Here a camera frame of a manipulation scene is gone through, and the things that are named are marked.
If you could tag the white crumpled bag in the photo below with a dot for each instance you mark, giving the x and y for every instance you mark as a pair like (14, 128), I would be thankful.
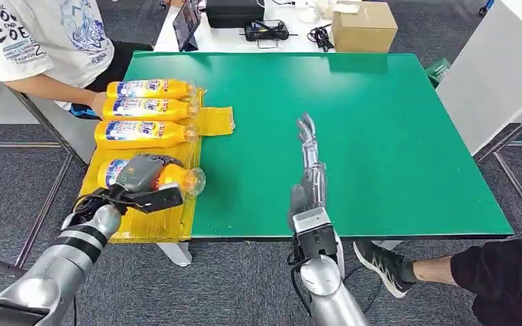
(315, 11)

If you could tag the person's hand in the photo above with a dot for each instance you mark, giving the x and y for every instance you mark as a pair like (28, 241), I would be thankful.
(99, 103)

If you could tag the steel bench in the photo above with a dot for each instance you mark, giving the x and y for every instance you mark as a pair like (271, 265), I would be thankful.
(18, 145)

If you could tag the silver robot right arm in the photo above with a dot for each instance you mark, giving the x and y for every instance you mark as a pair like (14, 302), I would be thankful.
(328, 292)

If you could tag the orange drink bottle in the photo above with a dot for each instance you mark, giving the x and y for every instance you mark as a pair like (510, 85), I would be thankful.
(175, 109)
(121, 139)
(175, 89)
(173, 174)

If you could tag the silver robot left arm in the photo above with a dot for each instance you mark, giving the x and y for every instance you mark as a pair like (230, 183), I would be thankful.
(63, 265)

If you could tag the white desk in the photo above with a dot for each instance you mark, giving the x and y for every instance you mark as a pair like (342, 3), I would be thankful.
(225, 42)

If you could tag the yellow plastic sheet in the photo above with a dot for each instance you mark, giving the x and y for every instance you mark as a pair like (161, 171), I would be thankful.
(153, 227)

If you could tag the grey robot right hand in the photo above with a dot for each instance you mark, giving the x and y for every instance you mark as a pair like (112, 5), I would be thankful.
(315, 184)

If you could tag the black controller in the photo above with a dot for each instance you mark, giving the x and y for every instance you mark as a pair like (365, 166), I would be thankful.
(265, 31)

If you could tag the green table mat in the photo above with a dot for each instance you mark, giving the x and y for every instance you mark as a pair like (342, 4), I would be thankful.
(400, 135)

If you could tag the black case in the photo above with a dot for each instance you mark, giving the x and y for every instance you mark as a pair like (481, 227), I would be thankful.
(234, 13)

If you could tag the white side table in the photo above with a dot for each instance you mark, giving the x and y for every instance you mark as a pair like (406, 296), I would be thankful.
(499, 67)

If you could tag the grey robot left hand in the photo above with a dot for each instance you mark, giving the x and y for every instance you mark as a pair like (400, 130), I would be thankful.
(141, 173)

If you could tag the brown cardboard box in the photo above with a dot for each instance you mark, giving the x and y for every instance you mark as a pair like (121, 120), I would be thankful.
(364, 31)

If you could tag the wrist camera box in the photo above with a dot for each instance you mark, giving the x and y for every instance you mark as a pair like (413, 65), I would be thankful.
(317, 240)
(162, 200)

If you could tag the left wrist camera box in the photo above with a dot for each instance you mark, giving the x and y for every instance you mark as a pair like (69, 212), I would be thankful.
(162, 200)

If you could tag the person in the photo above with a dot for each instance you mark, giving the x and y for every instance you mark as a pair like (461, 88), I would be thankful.
(40, 36)

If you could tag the person's leg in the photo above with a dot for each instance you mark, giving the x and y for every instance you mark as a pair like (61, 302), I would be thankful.
(490, 279)

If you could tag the small green box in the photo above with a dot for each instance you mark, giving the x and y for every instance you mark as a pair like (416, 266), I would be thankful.
(439, 72)

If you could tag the dark tablet on stand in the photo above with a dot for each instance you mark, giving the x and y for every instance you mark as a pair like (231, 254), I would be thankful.
(185, 22)

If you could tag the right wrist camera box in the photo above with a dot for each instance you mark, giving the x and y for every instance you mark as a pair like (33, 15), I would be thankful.
(317, 240)

